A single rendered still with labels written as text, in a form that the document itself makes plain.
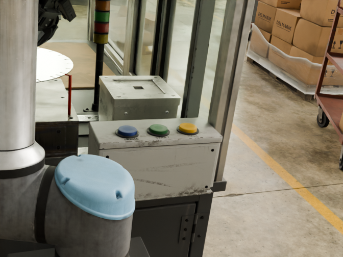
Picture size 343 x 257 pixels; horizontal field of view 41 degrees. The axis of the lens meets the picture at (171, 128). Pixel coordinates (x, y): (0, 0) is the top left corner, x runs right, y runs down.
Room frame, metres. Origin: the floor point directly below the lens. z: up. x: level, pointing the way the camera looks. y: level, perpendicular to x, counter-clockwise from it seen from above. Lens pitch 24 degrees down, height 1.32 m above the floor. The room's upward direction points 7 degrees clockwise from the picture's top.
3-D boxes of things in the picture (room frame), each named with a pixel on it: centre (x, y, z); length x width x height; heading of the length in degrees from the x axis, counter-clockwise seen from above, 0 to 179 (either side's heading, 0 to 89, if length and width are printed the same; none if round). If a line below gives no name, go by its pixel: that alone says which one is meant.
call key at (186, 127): (0.95, -0.04, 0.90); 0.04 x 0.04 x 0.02
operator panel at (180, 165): (0.94, 0.03, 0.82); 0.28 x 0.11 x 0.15; 113
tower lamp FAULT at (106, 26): (1.35, 0.24, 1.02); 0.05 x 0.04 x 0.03; 23
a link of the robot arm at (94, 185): (0.59, 0.11, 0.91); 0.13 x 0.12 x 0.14; 91
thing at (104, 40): (1.35, 0.24, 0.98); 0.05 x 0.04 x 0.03; 23
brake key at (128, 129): (0.90, 0.09, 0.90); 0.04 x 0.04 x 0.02
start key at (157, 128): (0.92, 0.03, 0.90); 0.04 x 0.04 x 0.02
